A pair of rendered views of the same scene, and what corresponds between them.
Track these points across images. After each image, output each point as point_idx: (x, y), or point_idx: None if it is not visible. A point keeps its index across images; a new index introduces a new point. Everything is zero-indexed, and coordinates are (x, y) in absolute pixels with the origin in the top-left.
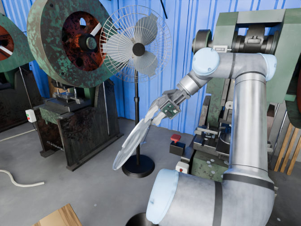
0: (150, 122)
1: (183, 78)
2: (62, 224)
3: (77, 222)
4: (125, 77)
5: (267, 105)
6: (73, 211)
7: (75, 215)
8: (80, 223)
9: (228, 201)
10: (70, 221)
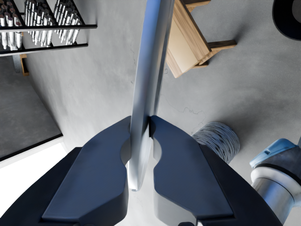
0: (137, 179)
1: None
2: (174, 24)
3: (188, 23)
4: None
5: None
6: (181, 5)
7: (184, 12)
8: (193, 24)
9: None
10: (181, 21)
